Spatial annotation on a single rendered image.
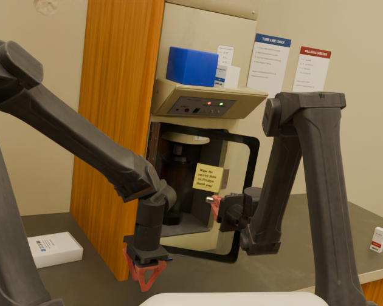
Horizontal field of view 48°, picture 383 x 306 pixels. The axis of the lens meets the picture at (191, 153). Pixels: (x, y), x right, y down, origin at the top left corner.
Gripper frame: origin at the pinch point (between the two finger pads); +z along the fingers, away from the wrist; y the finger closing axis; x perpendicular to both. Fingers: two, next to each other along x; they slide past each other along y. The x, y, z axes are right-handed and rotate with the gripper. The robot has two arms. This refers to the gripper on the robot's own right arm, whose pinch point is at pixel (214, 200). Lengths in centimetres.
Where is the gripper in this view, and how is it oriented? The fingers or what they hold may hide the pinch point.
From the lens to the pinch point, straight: 122.5
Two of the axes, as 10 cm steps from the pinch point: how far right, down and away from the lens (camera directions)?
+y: 1.5, -9.6, -2.5
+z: -5.1, -2.9, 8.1
